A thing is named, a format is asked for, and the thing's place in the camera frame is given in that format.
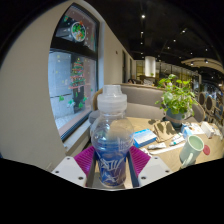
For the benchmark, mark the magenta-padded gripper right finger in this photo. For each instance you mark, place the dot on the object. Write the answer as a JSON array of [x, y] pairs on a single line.
[[148, 165]]

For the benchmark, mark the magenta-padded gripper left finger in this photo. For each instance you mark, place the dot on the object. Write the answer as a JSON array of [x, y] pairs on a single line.
[[75, 165]]

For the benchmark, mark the clear blue-labelled drink bottle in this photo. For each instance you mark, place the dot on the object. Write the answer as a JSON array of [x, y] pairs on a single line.
[[112, 140]]

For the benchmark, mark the small blue and white box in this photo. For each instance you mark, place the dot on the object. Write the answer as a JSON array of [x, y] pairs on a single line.
[[144, 137]]

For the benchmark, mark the pale green mug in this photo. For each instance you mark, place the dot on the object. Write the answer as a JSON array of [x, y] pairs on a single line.
[[191, 146]]

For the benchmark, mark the green potted plant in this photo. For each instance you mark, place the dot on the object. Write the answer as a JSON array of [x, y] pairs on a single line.
[[176, 98]]

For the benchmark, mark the decorated window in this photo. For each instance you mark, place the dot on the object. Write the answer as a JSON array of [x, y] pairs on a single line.
[[71, 83]]

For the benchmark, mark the group of ceiling lights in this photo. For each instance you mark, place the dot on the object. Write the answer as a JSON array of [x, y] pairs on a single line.
[[142, 16]]

